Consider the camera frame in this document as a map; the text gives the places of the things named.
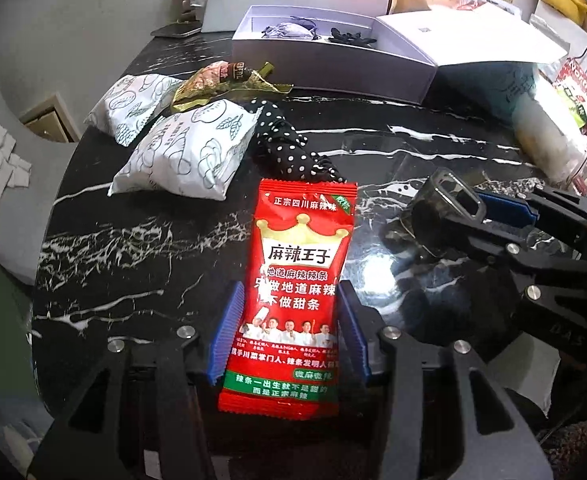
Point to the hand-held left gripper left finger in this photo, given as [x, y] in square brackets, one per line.
[226, 332]

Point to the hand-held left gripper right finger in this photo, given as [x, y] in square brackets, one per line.
[354, 340]

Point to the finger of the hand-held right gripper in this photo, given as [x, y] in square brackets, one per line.
[503, 208]
[523, 255]

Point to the dark translucent hair clip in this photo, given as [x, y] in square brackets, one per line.
[438, 200]

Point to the red snack packet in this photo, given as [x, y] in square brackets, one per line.
[288, 300]

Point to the white bread packet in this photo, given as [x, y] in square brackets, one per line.
[183, 155]
[128, 102]

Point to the black polka dot headband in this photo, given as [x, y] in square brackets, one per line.
[286, 145]

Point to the white gift box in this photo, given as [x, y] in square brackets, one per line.
[333, 67]

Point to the black hair scrunchie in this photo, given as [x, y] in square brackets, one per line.
[353, 37]

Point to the green gold snack wrapper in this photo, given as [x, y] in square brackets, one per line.
[218, 85]

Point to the lavender satin pouch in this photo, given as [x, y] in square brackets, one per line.
[286, 31]

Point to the clear bag with white contents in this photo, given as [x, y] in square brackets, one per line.
[548, 135]

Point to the teal bag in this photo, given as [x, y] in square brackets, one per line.
[528, 95]

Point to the red gift bag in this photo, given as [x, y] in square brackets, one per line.
[581, 85]

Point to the white paper bag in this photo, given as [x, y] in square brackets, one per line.
[581, 35]

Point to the grey chair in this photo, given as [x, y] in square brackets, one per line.
[38, 195]

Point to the smartphone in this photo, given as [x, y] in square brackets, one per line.
[176, 31]

